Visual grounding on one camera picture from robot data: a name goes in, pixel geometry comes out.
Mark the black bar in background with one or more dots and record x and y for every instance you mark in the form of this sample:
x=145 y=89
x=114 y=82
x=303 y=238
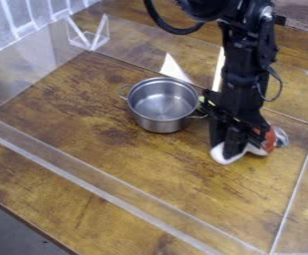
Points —
x=280 y=20

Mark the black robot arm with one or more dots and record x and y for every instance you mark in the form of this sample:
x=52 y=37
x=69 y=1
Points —
x=246 y=21

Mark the green handled metal spoon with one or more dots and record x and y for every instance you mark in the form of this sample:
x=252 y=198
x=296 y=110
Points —
x=282 y=137

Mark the white red plush mushroom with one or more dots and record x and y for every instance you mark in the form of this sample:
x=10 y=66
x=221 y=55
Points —
x=262 y=151

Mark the clear acrylic enclosure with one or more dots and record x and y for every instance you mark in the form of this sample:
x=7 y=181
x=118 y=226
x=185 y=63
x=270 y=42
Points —
x=114 y=190

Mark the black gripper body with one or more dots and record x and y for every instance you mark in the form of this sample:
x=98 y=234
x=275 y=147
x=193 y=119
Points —
x=238 y=108

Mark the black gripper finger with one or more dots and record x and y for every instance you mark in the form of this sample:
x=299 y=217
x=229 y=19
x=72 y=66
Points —
x=236 y=141
x=217 y=131

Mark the silver metal pot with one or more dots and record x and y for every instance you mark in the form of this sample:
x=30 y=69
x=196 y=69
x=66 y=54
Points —
x=163 y=103

